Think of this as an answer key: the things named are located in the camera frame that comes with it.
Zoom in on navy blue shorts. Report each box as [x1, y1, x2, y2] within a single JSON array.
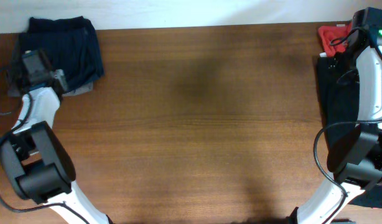
[[19, 16, 105, 91]]

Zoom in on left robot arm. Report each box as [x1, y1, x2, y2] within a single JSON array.
[[0, 70, 111, 223]]

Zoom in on red garment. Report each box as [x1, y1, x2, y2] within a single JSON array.
[[318, 24, 352, 57]]

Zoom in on folded grey shorts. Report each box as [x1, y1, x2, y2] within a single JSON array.
[[6, 46, 95, 98]]

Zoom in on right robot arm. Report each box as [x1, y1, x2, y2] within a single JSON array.
[[287, 26, 382, 223]]

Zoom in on black garment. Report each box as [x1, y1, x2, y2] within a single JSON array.
[[315, 57, 382, 208]]

